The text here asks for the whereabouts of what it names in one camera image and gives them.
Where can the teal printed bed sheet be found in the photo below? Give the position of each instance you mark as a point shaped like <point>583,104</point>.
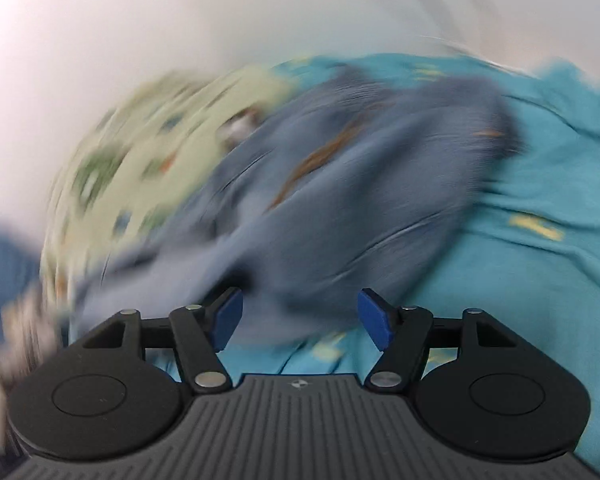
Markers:
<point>545,185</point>

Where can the blue quilted chair cover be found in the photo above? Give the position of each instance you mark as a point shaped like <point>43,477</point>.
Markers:
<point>5,270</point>

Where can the green printed fleece blanket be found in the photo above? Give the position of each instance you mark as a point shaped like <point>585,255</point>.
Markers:
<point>145,160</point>

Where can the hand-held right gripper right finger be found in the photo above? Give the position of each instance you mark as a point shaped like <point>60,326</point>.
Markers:
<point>375,317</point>

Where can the blue denim pants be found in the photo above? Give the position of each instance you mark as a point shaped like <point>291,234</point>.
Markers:
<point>340,200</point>

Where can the pale speckled cloth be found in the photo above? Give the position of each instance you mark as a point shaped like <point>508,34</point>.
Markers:
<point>10,360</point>

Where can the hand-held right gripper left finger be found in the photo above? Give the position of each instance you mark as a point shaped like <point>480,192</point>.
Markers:
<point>227,317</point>

